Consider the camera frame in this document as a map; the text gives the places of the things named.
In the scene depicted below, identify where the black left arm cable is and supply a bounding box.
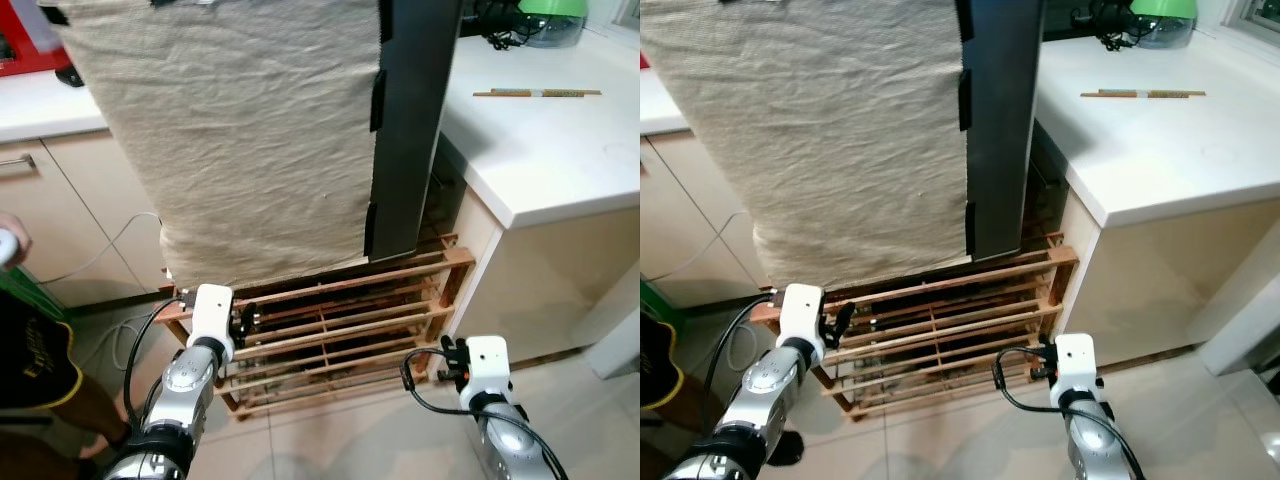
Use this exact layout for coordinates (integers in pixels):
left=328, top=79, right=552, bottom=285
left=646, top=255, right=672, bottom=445
left=121, top=294, right=192, bottom=426
left=699, top=294, right=787, bottom=413

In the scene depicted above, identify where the white furniture panel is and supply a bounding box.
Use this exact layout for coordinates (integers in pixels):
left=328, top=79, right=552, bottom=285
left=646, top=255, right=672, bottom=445
left=1194, top=218, right=1280, bottom=378
left=584, top=288, right=641, bottom=382

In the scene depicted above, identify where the glass bowl with green lid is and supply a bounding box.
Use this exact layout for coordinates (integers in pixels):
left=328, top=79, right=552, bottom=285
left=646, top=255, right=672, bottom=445
left=517, top=0, right=590, bottom=50
left=1129, top=0, right=1200, bottom=50

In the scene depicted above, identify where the white counter cabinet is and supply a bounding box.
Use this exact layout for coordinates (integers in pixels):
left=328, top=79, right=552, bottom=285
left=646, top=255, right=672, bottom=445
left=432, top=28, right=641, bottom=373
left=1030, top=25, right=1280, bottom=373

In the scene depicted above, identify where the person in black yellow shorts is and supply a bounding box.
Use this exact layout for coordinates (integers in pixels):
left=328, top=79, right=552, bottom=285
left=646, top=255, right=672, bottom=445
left=0, top=290, right=133, bottom=480
left=640, top=310, right=687, bottom=413

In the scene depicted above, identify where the tall black flat panel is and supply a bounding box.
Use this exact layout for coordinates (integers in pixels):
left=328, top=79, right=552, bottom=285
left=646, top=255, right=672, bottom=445
left=363, top=0, right=467, bottom=264
left=954, top=0, right=1047, bottom=264

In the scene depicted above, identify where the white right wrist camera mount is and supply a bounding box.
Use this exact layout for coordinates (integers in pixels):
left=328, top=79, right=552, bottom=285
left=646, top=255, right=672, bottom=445
left=464, top=335, right=512, bottom=408
left=1054, top=333, right=1100, bottom=403

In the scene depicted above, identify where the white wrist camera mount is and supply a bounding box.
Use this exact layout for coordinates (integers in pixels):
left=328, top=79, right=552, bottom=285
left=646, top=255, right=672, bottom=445
left=779, top=283, right=827, bottom=352
left=1054, top=333, right=1100, bottom=403
left=187, top=283, right=236, bottom=352
left=464, top=335, right=512, bottom=408

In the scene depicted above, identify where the slatted wooden rack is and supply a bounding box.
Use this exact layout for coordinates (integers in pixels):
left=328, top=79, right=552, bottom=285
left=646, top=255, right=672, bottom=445
left=158, top=234, right=477, bottom=422
left=750, top=234, right=1082, bottom=423

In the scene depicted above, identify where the pair of wooden chopsticks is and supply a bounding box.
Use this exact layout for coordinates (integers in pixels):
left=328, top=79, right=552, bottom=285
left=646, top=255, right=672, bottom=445
left=472, top=87, right=604, bottom=100
left=1079, top=88, right=1208, bottom=101

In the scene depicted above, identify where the white window frame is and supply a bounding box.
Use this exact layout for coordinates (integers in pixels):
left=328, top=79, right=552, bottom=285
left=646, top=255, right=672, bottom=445
left=1222, top=0, right=1280, bottom=39

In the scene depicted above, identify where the thin white cable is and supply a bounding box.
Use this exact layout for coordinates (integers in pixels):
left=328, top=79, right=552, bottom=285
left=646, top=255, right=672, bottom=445
left=38, top=211, right=163, bottom=287
left=664, top=211, right=753, bottom=285

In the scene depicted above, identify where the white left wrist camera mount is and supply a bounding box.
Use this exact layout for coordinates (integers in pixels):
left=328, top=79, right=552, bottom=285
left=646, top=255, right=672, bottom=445
left=779, top=283, right=827, bottom=352
left=187, top=283, right=236, bottom=352

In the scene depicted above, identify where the bundle of black cables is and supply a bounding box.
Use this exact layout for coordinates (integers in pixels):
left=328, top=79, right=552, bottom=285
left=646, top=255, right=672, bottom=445
left=1069, top=0, right=1137, bottom=52
left=473, top=0, right=532, bottom=52

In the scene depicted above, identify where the red and white box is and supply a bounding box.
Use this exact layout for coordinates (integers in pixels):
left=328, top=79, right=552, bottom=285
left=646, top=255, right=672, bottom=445
left=0, top=0, right=63, bottom=73

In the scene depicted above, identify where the black robot foot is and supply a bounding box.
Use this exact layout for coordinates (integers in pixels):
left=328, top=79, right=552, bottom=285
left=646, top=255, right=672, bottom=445
left=768, top=430, right=807, bottom=468

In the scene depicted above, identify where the large beige linen cloth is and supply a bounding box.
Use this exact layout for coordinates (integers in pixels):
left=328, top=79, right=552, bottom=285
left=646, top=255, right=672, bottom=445
left=640, top=0, right=970, bottom=292
left=48, top=0, right=387, bottom=292

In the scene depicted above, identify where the green plastic object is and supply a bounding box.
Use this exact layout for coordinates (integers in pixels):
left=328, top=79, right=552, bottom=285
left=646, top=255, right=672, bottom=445
left=640, top=280, right=675, bottom=328
left=0, top=264, right=69, bottom=323

